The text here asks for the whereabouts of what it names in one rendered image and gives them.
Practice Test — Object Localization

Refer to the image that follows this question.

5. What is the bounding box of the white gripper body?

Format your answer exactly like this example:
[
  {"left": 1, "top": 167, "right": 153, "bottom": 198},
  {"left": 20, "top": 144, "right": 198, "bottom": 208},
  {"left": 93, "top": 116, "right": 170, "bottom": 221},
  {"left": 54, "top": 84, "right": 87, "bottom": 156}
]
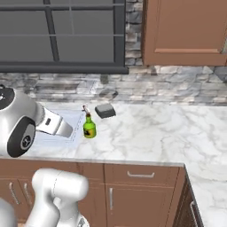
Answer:
[{"left": 50, "top": 111, "right": 74, "bottom": 138}]

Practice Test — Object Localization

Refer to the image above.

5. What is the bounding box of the pale sink basin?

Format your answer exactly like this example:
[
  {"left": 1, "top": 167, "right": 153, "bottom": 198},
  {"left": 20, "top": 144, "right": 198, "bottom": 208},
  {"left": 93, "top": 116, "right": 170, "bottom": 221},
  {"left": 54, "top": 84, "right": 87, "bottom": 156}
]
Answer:
[{"left": 35, "top": 109, "right": 87, "bottom": 144}]

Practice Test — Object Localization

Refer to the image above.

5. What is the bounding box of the small sink tap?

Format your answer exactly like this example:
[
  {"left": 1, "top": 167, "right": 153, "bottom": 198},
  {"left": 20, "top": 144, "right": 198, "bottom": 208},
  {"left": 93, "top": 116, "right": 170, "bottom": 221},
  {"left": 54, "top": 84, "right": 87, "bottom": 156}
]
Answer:
[{"left": 81, "top": 103, "right": 90, "bottom": 115}]

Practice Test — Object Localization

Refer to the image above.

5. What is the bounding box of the brown sink front panel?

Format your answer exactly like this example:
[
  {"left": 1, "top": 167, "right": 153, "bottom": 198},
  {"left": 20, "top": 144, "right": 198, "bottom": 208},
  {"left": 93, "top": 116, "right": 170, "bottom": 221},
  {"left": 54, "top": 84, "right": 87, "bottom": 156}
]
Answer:
[{"left": 0, "top": 159, "right": 80, "bottom": 181}]

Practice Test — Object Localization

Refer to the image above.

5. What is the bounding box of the brown base cabinet door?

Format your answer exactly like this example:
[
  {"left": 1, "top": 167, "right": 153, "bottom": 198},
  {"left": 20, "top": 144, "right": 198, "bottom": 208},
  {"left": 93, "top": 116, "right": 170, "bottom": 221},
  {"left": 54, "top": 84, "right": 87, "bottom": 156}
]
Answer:
[
  {"left": 105, "top": 184, "right": 176, "bottom": 227},
  {"left": 17, "top": 178, "right": 37, "bottom": 211},
  {"left": 0, "top": 178, "right": 24, "bottom": 223}
]

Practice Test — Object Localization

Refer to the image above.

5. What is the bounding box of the brown narrow cabinet door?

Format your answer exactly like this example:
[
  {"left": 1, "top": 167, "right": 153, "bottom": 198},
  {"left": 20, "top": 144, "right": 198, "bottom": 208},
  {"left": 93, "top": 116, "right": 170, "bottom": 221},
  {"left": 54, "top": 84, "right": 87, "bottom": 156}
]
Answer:
[{"left": 77, "top": 161, "right": 107, "bottom": 227}]

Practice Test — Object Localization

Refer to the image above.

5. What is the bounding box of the dark brown corner cabinet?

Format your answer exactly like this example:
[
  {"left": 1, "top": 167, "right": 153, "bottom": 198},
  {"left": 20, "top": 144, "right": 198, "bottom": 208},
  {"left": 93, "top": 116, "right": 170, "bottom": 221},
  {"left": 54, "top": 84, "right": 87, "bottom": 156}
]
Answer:
[{"left": 172, "top": 167, "right": 206, "bottom": 227}]

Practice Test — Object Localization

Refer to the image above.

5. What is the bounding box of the green glass bottle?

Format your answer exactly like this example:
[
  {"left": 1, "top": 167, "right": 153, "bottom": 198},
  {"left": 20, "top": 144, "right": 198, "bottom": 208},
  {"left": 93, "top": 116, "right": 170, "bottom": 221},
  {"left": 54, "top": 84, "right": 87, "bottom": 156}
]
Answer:
[{"left": 82, "top": 113, "right": 98, "bottom": 139}]

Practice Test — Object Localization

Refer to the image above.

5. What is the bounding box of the dark grey sponge block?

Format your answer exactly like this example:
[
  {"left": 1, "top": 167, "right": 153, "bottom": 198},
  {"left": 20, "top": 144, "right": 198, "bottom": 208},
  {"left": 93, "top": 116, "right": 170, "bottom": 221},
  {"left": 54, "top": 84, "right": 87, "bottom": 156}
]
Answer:
[{"left": 94, "top": 102, "right": 117, "bottom": 120}]

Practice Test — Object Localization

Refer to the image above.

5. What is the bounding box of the brown drawer front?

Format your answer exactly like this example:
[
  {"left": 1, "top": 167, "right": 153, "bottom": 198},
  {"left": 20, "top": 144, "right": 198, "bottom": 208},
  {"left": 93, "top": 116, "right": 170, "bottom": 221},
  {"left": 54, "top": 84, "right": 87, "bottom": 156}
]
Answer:
[{"left": 104, "top": 163, "right": 182, "bottom": 188}]

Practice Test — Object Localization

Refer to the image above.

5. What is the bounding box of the dark framed window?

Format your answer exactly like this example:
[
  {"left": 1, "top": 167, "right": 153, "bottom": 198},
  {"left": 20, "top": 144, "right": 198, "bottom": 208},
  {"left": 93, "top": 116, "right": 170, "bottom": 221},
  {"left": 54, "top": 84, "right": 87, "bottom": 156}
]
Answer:
[{"left": 0, "top": 0, "right": 129, "bottom": 75}]

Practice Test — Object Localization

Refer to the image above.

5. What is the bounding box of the silver cabinet door handle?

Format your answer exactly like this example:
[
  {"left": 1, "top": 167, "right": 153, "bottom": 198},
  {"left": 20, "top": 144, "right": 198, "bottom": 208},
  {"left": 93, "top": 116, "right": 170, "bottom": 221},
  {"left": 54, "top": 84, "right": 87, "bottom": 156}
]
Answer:
[
  {"left": 23, "top": 182, "right": 34, "bottom": 206},
  {"left": 108, "top": 187, "right": 114, "bottom": 212},
  {"left": 8, "top": 182, "right": 20, "bottom": 206},
  {"left": 190, "top": 200, "right": 200, "bottom": 227}
]

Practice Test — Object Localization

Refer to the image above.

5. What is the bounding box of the silver drawer handle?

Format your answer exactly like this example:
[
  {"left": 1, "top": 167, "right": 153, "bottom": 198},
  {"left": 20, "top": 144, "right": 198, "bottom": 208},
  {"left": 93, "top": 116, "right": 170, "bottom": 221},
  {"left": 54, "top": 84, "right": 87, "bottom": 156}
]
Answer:
[{"left": 126, "top": 170, "right": 156, "bottom": 179}]

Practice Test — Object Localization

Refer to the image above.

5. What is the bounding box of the brown wall cabinet door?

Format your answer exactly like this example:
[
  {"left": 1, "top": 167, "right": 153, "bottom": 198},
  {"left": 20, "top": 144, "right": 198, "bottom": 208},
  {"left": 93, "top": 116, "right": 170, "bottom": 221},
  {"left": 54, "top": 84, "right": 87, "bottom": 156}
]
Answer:
[{"left": 141, "top": 0, "right": 227, "bottom": 67}]

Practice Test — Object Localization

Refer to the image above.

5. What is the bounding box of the grey wall cabinet handle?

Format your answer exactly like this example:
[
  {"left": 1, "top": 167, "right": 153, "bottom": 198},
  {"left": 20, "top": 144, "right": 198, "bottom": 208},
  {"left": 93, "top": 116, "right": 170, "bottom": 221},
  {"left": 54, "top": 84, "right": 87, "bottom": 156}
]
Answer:
[{"left": 221, "top": 37, "right": 227, "bottom": 55}]

